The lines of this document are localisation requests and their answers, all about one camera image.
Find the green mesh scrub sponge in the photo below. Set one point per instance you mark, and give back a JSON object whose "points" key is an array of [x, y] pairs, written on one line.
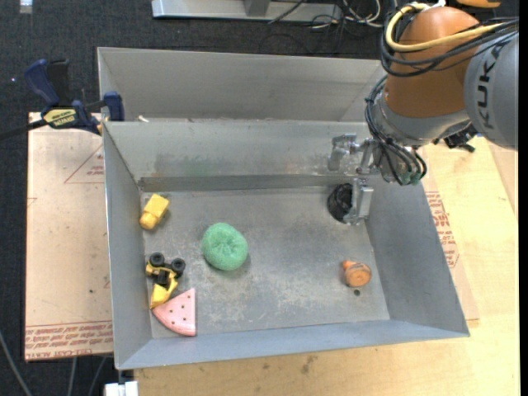
{"points": [[224, 246]]}

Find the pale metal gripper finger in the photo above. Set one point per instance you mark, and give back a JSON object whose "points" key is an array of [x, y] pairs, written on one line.
{"points": [[339, 151], [361, 200]]}

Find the yellow toy block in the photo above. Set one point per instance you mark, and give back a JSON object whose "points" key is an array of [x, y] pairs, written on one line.
{"points": [[153, 212]]}

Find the yellow toy truck, black wheels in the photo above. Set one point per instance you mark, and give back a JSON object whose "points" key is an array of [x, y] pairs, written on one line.
{"points": [[161, 272]]}

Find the brown cardboard board, red print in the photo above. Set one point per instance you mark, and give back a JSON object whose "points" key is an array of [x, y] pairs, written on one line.
{"points": [[66, 241]]}

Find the pink toy watermelon slice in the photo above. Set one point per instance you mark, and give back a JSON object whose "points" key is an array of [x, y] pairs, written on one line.
{"points": [[179, 314]]}

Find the grey metal bin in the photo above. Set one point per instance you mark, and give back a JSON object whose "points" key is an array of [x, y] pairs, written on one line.
{"points": [[288, 246]]}

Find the orange toy carrot piece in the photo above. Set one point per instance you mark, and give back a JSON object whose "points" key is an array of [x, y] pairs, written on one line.
{"points": [[356, 273]]}

